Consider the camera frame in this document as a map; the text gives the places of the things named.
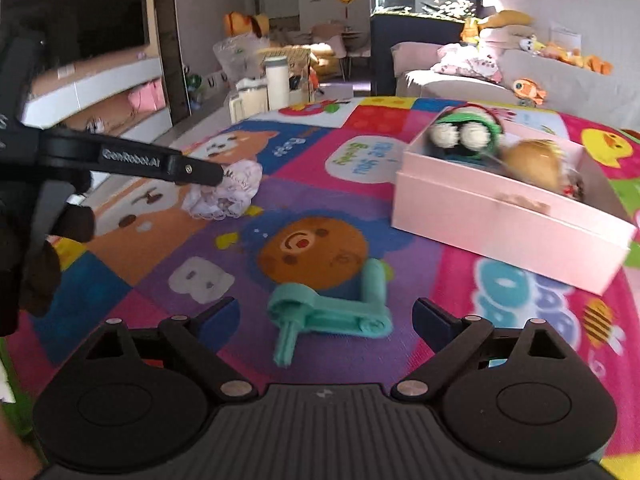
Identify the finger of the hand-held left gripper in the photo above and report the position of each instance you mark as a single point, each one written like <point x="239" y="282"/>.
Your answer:
<point x="197" y="170"/>

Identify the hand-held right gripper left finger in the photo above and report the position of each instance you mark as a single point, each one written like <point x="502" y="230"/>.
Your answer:
<point x="220" y="317"/>

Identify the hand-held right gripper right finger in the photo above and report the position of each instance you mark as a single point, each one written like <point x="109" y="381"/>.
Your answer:
<point x="432" y="322"/>

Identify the white plastic bag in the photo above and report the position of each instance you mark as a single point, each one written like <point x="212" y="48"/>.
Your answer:
<point x="235" y="190"/>

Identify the teal plastic stand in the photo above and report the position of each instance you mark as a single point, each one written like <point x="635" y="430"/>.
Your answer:
<point x="320" y="310"/>

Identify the pink cardboard box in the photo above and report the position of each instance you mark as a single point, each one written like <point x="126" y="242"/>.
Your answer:
<point x="500" y="240"/>

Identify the tan round item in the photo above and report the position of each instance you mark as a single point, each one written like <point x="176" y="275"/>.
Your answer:
<point x="532" y="162"/>

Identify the crochet doll with green body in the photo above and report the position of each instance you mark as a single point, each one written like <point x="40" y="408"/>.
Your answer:
<point x="462" y="132"/>

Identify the person's left hand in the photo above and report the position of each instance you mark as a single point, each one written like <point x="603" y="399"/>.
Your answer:
<point x="75" y="222"/>

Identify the white tv cabinet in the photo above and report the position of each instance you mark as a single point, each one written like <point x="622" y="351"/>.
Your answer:
<point x="100" y="90"/>

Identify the white plastic jug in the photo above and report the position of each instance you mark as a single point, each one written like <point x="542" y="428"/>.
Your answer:
<point x="250" y="100"/>

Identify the watermelon ball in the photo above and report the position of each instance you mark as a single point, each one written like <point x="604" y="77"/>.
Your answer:
<point x="194" y="81"/>

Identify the pink bag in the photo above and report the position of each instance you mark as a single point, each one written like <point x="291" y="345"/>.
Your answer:
<point x="146" y="97"/>

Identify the colourful cartoon play mat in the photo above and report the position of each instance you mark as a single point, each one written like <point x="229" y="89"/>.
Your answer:
<point x="300" y="200"/>

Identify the white thermos bottle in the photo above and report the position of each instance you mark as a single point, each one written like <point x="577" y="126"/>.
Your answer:
<point x="276" y="85"/>

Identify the clear plastic bag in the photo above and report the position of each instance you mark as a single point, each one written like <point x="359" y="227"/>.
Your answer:
<point x="235" y="55"/>

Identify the black television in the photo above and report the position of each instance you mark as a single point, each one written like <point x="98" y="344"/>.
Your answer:
<point x="90" y="10"/>

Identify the woven straw bag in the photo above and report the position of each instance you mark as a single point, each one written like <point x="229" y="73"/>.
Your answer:
<point x="300" y="60"/>

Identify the large yellow plush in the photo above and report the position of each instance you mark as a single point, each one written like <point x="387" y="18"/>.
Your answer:
<point x="245" y="24"/>

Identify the yellow armchair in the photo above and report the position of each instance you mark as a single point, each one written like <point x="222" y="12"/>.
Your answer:
<point x="322" y="57"/>

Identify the dining table with chairs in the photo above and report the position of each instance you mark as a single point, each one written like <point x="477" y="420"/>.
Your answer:
<point x="330" y="35"/>

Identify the dark fish tank cabinet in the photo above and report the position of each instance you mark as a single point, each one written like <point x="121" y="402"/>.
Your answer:
<point x="382" y="55"/>

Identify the orange fish plush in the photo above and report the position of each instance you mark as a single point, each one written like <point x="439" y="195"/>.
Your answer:
<point x="527" y="89"/>

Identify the pink floral cloth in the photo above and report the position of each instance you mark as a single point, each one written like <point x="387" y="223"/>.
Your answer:
<point x="470" y="65"/>

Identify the grey sofa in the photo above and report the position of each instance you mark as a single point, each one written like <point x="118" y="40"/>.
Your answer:
<point x="575" y="90"/>

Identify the pale pink pillow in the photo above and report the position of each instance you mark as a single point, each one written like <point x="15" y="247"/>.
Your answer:
<point x="502" y="37"/>

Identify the small white plush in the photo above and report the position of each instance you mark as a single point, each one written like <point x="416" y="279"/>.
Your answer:
<point x="529" y="45"/>

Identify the orange plush toy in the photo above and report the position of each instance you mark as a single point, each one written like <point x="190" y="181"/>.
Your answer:
<point x="470" y="30"/>

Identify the yellow and orange duck plush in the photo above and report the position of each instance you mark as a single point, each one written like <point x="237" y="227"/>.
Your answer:
<point x="590" y="62"/>

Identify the yellow pillow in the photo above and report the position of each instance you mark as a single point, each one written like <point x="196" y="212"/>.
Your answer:
<point x="510" y="17"/>

